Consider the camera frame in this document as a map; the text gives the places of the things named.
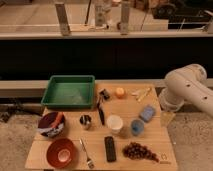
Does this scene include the black dish brush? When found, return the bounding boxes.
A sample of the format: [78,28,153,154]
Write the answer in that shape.
[97,89,110,125]

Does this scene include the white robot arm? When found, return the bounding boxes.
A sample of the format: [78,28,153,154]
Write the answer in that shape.
[159,64,213,118]

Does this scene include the purple patterned bowl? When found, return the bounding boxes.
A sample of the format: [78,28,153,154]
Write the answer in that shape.
[37,112,65,138]

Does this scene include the red bowl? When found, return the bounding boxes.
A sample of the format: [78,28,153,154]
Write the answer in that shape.
[46,138,76,169]

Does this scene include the orange fruit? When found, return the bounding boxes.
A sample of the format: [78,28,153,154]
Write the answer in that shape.
[115,87,125,98]

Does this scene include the white plastic cup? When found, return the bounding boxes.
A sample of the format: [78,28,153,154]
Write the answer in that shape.
[107,115,124,134]

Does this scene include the small metal cup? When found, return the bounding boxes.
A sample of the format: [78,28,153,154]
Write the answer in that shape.
[80,115,92,130]

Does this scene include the green plastic tray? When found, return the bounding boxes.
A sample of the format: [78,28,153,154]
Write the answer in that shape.
[41,75,95,109]

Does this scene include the wooden table board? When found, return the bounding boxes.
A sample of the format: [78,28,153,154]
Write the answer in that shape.
[24,82,179,171]

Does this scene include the blue sponge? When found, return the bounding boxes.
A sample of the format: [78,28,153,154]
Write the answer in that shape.
[139,105,156,123]

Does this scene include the blue plastic cup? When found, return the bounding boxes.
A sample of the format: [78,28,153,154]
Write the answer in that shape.
[131,119,144,136]

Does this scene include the black remote control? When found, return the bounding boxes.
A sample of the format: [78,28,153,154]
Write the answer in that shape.
[104,136,116,162]

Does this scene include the bunch of dark grapes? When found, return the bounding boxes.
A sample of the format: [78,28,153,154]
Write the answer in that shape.
[122,142,159,162]

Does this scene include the silver fork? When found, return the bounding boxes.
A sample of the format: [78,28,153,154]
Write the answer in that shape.
[79,139,94,169]

